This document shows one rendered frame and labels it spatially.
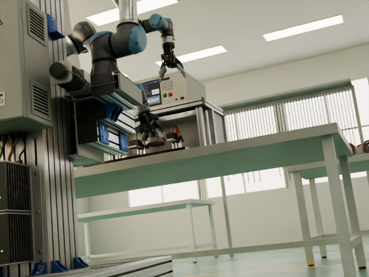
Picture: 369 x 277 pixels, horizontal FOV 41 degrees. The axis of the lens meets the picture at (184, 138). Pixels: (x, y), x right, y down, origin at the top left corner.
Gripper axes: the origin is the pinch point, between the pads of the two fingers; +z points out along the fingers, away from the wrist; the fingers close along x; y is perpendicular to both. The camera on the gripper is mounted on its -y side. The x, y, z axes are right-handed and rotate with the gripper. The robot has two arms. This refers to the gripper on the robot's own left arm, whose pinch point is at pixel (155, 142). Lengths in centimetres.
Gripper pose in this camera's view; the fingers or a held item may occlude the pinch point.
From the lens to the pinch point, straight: 275.7
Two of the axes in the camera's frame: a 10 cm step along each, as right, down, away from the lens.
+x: 9.2, -1.7, -3.6
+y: -2.7, 3.7, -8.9
